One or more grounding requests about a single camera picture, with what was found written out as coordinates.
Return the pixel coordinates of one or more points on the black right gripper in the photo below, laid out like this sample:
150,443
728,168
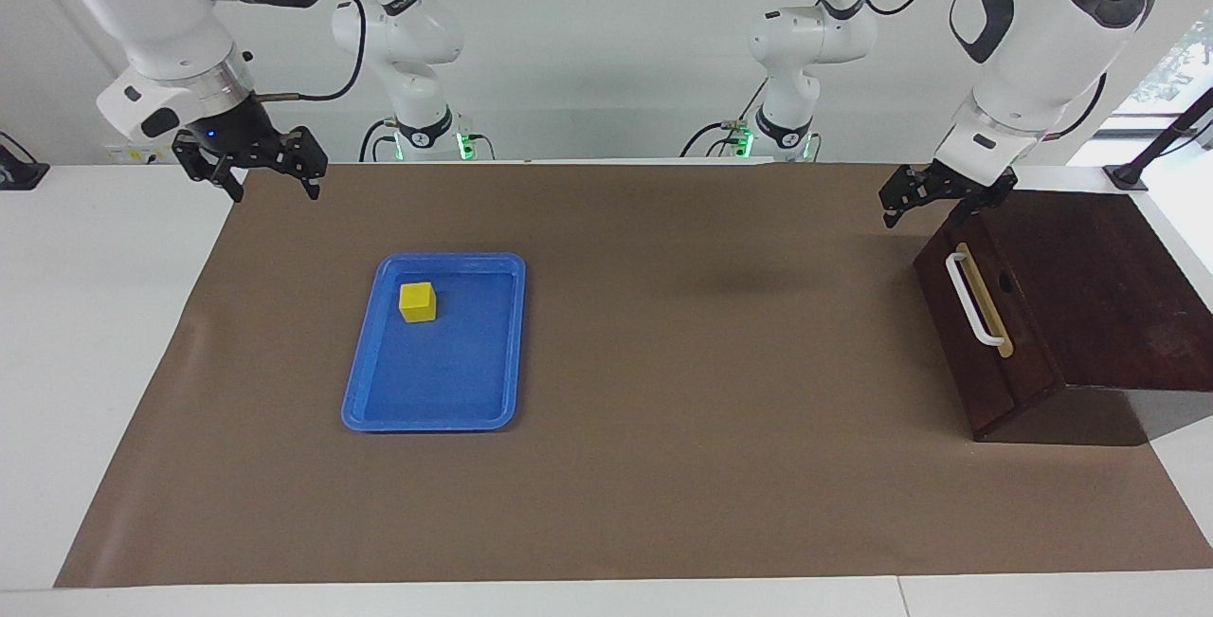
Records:
232,129

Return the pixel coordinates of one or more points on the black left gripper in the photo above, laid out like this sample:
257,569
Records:
967,186

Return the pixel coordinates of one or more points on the yellow cube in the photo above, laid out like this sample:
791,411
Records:
417,304

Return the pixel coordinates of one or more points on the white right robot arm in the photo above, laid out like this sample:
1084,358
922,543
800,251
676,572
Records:
161,10

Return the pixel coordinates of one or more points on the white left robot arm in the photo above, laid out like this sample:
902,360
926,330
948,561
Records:
1033,48

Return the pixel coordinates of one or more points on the black clamp stand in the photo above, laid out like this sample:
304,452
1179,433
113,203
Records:
1128,176

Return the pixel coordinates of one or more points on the dark wooden cabinet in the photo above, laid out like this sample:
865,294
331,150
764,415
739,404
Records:
1118,295

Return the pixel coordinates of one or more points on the bright window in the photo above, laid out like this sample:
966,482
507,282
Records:
1175,77

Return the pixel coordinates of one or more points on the blue plastic tray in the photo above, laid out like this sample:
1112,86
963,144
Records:
445,380

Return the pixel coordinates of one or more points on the brown paper table mat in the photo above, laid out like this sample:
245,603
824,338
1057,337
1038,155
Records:
663,484

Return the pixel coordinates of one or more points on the white wall socket box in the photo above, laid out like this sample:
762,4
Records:
133,154

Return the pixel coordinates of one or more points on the black desk mount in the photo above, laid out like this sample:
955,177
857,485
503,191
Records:
19,176

